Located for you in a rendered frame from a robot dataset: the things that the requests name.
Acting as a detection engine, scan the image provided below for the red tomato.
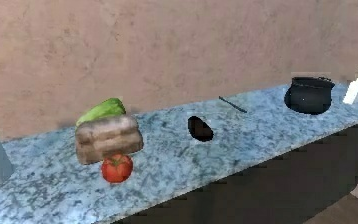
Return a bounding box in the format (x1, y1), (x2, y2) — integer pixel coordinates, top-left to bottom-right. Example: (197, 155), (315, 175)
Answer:
(100, 153), (134, 184)

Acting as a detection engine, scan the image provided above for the black oval object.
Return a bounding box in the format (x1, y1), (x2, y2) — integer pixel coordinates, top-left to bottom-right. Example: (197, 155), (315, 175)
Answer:
(187, 115), (215, 143)

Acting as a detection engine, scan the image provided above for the blue marble kitchen counter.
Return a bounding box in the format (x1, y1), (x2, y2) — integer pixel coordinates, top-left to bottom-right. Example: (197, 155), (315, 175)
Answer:
(0, 81), (358, 224)

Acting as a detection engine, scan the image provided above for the thin black utensil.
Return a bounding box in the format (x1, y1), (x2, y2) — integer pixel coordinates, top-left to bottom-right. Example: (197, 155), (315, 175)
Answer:
(218, 96), (248, 114)

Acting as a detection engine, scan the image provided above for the green lettuce head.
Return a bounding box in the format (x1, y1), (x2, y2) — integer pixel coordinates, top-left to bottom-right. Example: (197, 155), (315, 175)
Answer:
(75, 97), (127, 128)

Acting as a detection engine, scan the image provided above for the brown bread loaf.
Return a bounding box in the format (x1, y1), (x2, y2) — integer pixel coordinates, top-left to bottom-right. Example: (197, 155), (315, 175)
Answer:
(74, 114), (145, 166)

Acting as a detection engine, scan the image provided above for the black cooking pot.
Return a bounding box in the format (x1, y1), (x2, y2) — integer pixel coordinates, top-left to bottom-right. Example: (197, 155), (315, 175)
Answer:
(283, 76), (336, 116)

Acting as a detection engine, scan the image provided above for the white soap bottle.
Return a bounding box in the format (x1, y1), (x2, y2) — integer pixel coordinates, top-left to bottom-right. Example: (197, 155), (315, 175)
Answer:
(342, 65), (358, 106)

